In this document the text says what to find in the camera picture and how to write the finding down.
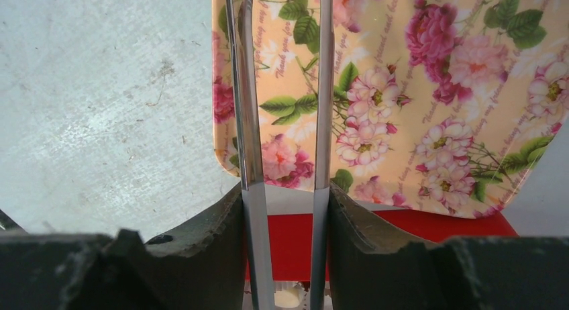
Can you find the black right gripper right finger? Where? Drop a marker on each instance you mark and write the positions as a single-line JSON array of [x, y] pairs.
[[373, 264]]

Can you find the floral serving tray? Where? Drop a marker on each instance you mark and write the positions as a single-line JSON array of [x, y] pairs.
[[441, 106]]

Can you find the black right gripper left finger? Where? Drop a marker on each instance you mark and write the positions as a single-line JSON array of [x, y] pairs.
[[199, 264]]

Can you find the red chocolate box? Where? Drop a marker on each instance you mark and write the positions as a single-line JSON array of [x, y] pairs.
[[290, 240]]

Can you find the steel tongs white handle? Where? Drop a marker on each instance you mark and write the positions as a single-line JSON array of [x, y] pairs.
[[240, 41]]

